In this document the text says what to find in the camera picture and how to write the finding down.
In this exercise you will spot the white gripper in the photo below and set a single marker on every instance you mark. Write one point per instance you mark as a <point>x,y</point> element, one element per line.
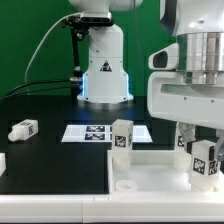
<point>170,98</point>

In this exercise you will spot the white square table top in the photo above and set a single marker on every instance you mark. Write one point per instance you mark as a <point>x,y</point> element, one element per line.
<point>150,172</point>

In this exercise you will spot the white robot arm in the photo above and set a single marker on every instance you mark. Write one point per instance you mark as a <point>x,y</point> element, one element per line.
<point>187,83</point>

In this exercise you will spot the white left fence block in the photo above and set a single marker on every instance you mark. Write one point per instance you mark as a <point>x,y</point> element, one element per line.
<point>2,163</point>

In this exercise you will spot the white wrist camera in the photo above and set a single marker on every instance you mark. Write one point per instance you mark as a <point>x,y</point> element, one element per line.
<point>165,59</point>

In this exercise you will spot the white marker base plate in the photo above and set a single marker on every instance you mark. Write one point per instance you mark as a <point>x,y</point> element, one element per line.
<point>101,133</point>

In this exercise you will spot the white front fence rail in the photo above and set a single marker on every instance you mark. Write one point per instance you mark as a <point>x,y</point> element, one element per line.
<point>118,207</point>

